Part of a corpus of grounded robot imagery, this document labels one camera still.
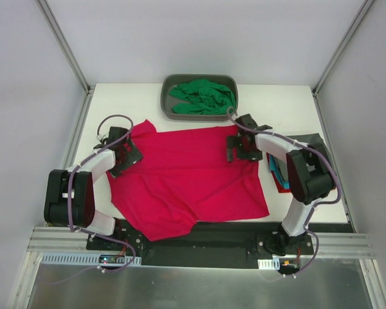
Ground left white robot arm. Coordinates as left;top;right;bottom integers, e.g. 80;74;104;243
44;127;143;250

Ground left aluminium frame post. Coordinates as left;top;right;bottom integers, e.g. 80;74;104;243
35;0;91;94

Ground aluminium rail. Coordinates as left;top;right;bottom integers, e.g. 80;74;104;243
317;232;376;259
27;227;94;252

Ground left perforated cable duct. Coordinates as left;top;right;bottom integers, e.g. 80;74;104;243
42;252;142;267

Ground left aluminium rail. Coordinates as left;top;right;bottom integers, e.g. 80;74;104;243
27;227;94;252

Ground right perforated cable duct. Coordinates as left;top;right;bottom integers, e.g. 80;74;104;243
257;257;280;270

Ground right aluminium rail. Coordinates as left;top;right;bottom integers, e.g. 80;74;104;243
317;232;376;259

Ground folded grey t shirt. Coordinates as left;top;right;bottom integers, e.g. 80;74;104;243
288;133;325;147

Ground aluminium frame post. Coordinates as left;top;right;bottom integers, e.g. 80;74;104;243
311;0;376;97
35;0;91;94

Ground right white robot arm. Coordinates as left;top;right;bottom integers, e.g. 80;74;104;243
226;108;341;256

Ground perforated cable duct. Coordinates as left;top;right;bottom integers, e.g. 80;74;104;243
42;252;142;267
257;257;280;270

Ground magenta t shirt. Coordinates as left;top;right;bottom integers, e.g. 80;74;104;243
108;121;270;241

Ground folded red t shirt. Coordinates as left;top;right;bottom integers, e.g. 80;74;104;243
266;154;337;194

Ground green t shirt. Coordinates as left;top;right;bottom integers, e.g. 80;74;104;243
169;79;237;115

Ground grey plastic bin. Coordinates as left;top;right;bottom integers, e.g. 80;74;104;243
160;74;239;122

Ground folded teal t shirt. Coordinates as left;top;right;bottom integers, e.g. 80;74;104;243
268;155;290;192

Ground right aluminium frame post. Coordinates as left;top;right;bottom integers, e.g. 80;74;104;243
311;0;376;97

